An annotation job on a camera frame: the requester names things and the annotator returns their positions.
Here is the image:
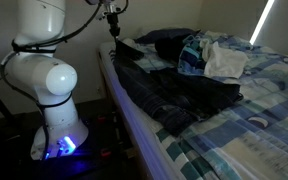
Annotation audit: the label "white garment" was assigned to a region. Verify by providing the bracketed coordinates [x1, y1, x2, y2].
[199, 39, 250, 80]

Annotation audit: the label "wooden bed frame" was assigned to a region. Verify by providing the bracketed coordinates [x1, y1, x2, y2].
[96, 51, 142, 180]

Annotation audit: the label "teal striped garment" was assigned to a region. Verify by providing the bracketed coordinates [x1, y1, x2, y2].
[178, 34, 212, 77]

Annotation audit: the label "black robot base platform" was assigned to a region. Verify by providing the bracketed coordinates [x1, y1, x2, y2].
[0, 111, 135, 180]

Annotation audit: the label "black garment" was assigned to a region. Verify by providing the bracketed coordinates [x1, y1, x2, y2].
[154, 34, 189, 64]

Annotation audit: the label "blue checked duvet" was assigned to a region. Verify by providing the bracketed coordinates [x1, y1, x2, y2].
[108, 30, 288, 180]

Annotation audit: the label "red handled clamp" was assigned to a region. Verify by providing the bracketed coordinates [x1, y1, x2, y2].
[99, 149, 113, 158]
[96, 114, 113, 123]

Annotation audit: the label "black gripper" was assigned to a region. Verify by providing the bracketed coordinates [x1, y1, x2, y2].
[105, 11, 121, 42]

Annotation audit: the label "dark blue jeans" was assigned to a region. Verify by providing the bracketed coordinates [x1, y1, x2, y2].
[111, 39, 244, 137]

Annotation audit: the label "white mattress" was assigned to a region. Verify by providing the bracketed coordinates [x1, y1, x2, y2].
[98, 41, 178, 180]

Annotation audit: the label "dark navy garment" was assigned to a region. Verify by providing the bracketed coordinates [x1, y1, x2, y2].
[134, 27, 200, 45]

